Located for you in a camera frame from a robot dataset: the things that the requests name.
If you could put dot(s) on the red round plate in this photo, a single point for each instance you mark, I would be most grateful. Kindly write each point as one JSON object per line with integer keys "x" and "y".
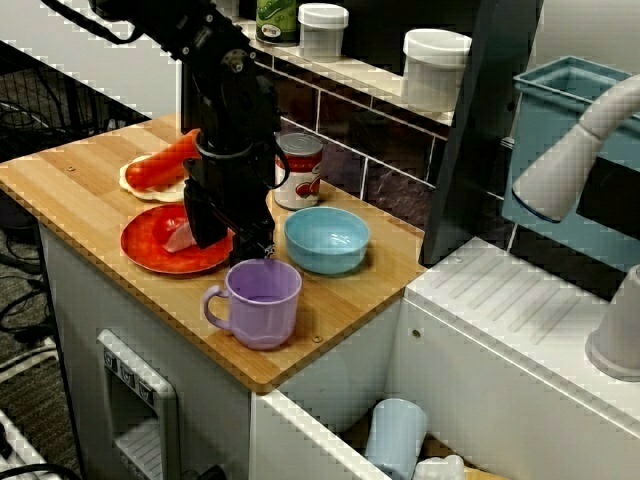
{"x": 145, "y": 245}

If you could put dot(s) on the red toy sausage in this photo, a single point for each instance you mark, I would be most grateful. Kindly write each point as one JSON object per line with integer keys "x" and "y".
{"x": 155, "y": 167}

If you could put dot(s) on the tomato soup can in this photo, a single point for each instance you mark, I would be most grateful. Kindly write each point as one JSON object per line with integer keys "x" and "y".
{"x": 302, "y": 175}

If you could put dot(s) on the white toy kitchen cabinet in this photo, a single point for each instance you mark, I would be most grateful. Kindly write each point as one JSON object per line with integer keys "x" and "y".
{"x": 500, "y": 400}

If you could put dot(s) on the purple plastic mug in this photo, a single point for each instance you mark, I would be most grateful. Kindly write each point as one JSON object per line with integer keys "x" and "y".
{"x": 260, "y": 310}

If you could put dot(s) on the small white lidded jar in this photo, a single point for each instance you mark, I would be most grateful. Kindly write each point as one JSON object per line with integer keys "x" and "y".
{"x": 322, "y": 35}

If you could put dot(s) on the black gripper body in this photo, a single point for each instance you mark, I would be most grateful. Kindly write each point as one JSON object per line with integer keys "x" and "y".
{"x": 235, "y": 185}

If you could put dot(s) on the white scalloped toy dough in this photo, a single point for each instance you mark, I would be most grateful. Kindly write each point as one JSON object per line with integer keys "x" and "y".
{"x": 155, "y": 195}

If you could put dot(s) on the green labelled can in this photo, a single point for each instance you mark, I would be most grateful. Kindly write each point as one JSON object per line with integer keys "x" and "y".
{"x": 277, "y": 22}

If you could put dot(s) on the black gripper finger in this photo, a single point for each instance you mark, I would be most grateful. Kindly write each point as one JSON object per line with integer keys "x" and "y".
{"x": 252, "y": 245}
{"x": 210, "y": 225}

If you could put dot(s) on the large white lidded jar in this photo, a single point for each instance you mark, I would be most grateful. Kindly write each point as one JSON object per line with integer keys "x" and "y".
{"x": 435, "y": 70}

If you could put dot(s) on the white crumpled object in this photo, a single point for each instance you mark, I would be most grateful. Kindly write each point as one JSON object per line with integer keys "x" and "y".
{"x": 442, "y": 467}

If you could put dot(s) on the blue plastic dish bin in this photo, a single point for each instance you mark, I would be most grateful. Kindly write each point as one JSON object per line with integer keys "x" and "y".
{"x": 550, "y": 125}

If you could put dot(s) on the light blue bowl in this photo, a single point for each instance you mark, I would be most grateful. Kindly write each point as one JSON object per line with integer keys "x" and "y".
{"x": 325, "y": 240}

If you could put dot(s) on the light blue plastic cup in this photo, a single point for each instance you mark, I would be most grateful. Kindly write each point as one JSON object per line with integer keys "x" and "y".
{"x": 395, "y": 435}

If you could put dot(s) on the grey toy faucet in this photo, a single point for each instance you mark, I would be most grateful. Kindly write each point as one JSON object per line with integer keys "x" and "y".
{"x": 555, "y": 170}

